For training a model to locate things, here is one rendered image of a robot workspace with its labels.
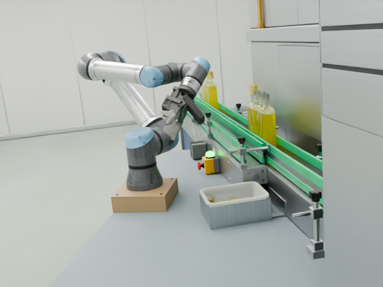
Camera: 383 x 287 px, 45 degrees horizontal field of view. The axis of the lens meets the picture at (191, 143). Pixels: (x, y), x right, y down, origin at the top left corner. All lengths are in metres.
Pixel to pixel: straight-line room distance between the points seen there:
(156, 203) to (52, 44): 6.03
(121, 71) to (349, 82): 1.18
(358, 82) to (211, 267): 0.79
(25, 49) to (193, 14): 2.70
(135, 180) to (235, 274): 0.69
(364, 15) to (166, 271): 0.92
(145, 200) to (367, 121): 1.18
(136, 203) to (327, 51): 1.15
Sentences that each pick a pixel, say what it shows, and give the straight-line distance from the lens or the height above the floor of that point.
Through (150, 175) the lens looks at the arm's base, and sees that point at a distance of 1.84.
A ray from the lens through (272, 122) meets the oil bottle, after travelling 1.87.
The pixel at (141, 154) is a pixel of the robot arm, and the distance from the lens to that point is 1.82.
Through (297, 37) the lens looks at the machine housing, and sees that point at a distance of 1.88.
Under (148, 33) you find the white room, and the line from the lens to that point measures 7.62.
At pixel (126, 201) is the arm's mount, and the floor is 0.79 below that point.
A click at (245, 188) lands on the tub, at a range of 1.75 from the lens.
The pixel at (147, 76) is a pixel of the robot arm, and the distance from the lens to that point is 1.71.
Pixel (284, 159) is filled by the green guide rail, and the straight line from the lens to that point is 1.65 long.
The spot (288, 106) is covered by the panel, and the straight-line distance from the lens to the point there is 2.00.
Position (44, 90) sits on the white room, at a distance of 7.70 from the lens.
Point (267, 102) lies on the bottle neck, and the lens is 1.86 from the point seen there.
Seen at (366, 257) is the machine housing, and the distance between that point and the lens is 0.83.
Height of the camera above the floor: 1.41
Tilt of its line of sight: 14 degrees down
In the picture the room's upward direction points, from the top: 5 degrees counter-clockwise
